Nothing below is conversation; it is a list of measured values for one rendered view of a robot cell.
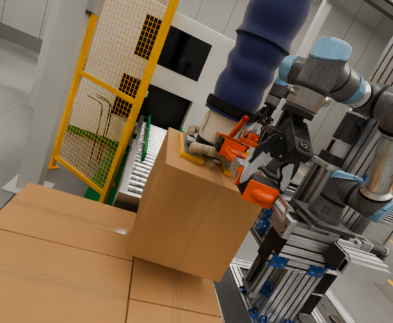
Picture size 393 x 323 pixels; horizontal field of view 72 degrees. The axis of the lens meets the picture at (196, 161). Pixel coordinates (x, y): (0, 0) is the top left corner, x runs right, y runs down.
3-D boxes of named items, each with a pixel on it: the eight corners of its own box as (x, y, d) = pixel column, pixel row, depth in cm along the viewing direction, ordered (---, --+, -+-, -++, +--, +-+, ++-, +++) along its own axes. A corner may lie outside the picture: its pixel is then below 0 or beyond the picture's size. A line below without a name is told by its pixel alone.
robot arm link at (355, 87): (335, 70, 73) (314, 53, 66) (376, 80, 65) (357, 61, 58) (319, 97, 75) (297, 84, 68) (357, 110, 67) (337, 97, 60)
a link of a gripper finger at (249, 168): (236, 175, 69) (264, 151, 68) (242, 185, 64) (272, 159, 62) (228, 168, 68) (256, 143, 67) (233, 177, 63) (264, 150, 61)
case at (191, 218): (143, 188, 160) (168, 126, 149) (204, 210, 168) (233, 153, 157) (125, 254, 104) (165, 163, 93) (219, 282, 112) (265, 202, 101)
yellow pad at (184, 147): (178, 136, 139) (182, 127, 137) (196, 143, 141) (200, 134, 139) (178, 157, 107) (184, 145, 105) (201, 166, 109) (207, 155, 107)
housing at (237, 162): (227, 168, 82) (233, 155, 80) (247, 176, 83) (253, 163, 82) (232, 177, 75) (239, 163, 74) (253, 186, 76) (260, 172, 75)
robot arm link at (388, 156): (359, 197, 123) (397, 80, 92) (393, 218, 112) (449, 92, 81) (342, 209, 119) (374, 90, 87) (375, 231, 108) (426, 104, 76)
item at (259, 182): (233, 183, 69) (242, 166, 68) (258, 193, 71) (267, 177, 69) (240, 198, 61) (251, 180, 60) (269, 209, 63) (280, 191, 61)
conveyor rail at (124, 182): (136, 127, 380) (140, 114, 375) (139, 128, 381) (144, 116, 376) (107, 217, 166) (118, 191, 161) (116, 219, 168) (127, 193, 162)
